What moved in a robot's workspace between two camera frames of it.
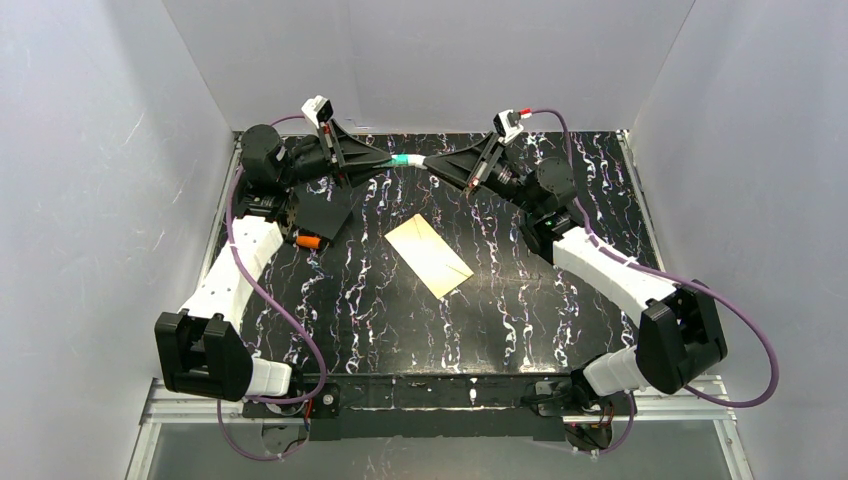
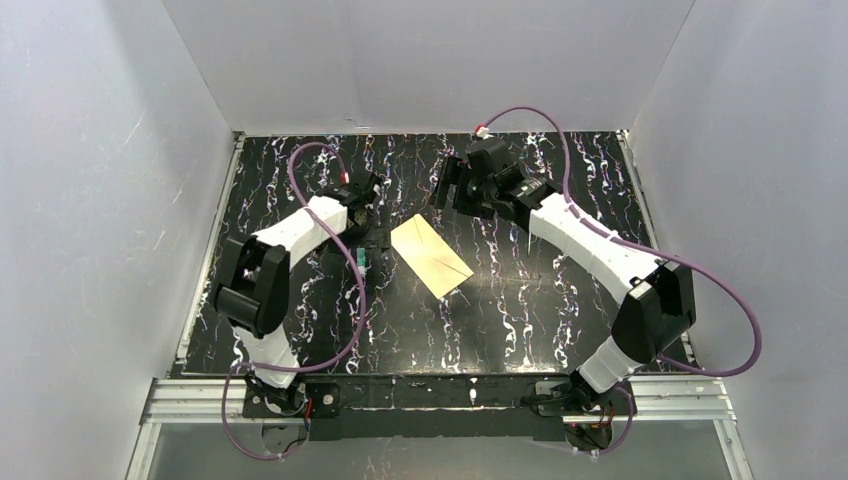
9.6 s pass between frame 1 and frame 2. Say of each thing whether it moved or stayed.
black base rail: stayed
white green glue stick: moved
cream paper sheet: stayed
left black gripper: moved
